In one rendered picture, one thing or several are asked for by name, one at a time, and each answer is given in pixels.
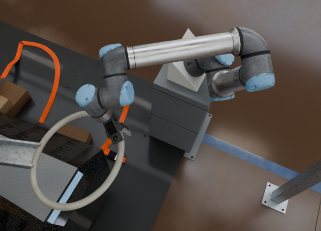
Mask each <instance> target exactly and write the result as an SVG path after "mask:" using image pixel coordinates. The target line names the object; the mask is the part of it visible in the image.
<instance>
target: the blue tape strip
mask: <svg viewBox="0 0 321 231"><path fill-rule="evenodd" d="M82 176H83V174H82V173H81V172H79V171H78V172H77V174H76V175H75V177H74V179H73V181H72V182H71V184H70V185H69V187H68V188H67V190H66V191H65V193H64V195H63V196H62V198H61V199H60V201H59V203H66V202H67V200H68V199H69V197H70V195H71V194H72V192H73V190H74V189H75V187H76V185H77V184H78V182H79V180H80V179H81V177H82ZM60 211H61V210H55V209H54V211H53V212H52V214H51V215H50V217H49V219H48V220H47V221H48V222H50V223H51V224H53V223H54V221H55V220H56V218H57V216H58V215H59V213H60Z"/></svg>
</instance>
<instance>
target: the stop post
mask: <svg viewBox="0 0 321 231"><path fill-rule="evenodd" d="M319 182H321V160H320V161H318V162H317V163H315V164H314V165H312V166H311V167H309V168H307V169H306V170H304V171H303V172H301V173H300V174H298V175H297V176H295V177H294V178H292V179H291V180H289V181H288V182H286V183H285V184H283V185H282V186H280V187H278V186H276V185H274V184H272V183H269V182H267V185H266V188H265V192H264V195H263V199H262V203H261V204H263V205H265V206H267V207H269V208H272V209H274V210H276V211H279V212H281V213H283V214H285V213H286V208H287V204H288V200H289V199H290V198H291V197H293V196H295V195H297V194H299V193H301V192H303V191H304V190H306V189H308V188H310V187H312V186H314V185H316V184H318V183H319Z"/></svg>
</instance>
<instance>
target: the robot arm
mask: <svg viewBox="0 0 321 231"><path fill-rule="evenodd" d="M99 55H100V62H101V67H102V73H103V80H104V85H105V86H102V87H97V88H96V87H94V86H93V85H91V84H86V85H83V86H82V87H81V88H80V89H79V90H78V91H77V93H76V96H75V100H76V102H77V103H78V105H79V106H80V107H81V108H82V109H84V110H85V111H86V112H87V113H88V114H89V117H92V118H93V119H94V120H95V121H96V122H98V123H103V125H104V127H105V132H106V135H107V137H108V138H109V139H111V141H112V143H113V144H117V143H119V142H121V141H123V137H122V135H121V133H120V130H121V131H122V132H124V133H126V134H127V135H128V136H131V132H130V130H129V128H128V125H127V124H126V123H124V122H120V121H119V119H118V117H119V118H120V116H119V115H118V113H117V112H116V111H115V110H113V109H112V108H116V107H124V106H126V105H130V104H131V103H132V102H133V100H134V88H133V85H132V83H131V82H130V81H128V80H127V74H126V70H131V69H134V68H140V67H146V66H154V65H161V64H167V63H173V62H180V61H183V63H184V67H185V69H186V71H187V72H188V74H189V75H191V76H192V77H200V76H202V75H203V74H204V73H205V75H206V81H207V86H208V92H209V97H210V100H211V101H219V100H227V99H232V98H234V97H235V93H234V92H235V91H239V90H244V89H246V90H247V91H248V92H253V91H259V90H264V89H267V88H270V87H272V86H274V84H275V75H274V72H273V66H272V61H271V55H270V48H269V45H268V43H267V42H266V40H265V39H264V38H263V37H262V36H261V35H260V34H258V33H257V32H255V31H253V30H251V29H249V28H246V27H233V28H231V29H230V31H229V32H226V33H218V34H211V35H205V36H198V37H191V38H185V39H178V40H172V41H165V42H159V43H152V44H143V45H137V46H130V47H128V46H126V47H122V45H121V44H110V45H107V46H104V47H102V48H101V49H100V50H99ZM234 56H240V57H241V63H242V65H241V66H239V67H237V68H234V69H232V70H230V65H231V64H232V63H233V62H234ZM113 111H114V112H113Z"/></svg>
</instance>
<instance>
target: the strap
mask: <svg viewBox="0 0 321 231"><path fill-rule="evenodd" d="M23 45H31V46H36V47H39V48H41V49H43V50H45V51H46V52H47V53H48V54H49V55H50V56H51V57H52V58H53V61H54V64H55V78H54V84H53V89H52V92H51V95H50V98H49V101H48V103H47V105H46V107H45V109H44V111H43V114H42V116H41V118H40V120H39V122H41V123H44V121H45V119H46V116H47V114H48V112H49V110H50V108H51V106H52V104H53V101H54V98H55V95H56V92H57V89H58V84H59V78H60V64H59V61H58V58H57V56H56V55H55V53H54V52H53V51H52V50H51V49H49V48H48V47H46V46H44V45H42V44H39V43H34V42H27V41H22V42H21V43H19V45H18V50H17V54H16V56H15V58H14V60H13V61H12V62H10V63H9V64H8V65H7V67H6V68H5V70H4V72H3V74H2V75H1V77H0V79H1V78H5V77H6V76H7V74H8V73H9V71H10V69H11V67H12V66H13V65H14V64H15V63H16V62H17V61H18V60H19V59H20V56H21V52H22V47H23ZM128 108H129V105H126V106H124V108H123V111H122V114H121V117H120V119H119V121H120V122H124V120H125V118H126V115H127V112H128ZM111 143H112V141H111V139H109V138H108V139H107V141H106V142H105V143H104V145H103V146H102V147H101V149H103V151H104V150H105V148H108V146H109V145H110V144H111Z"/></svg>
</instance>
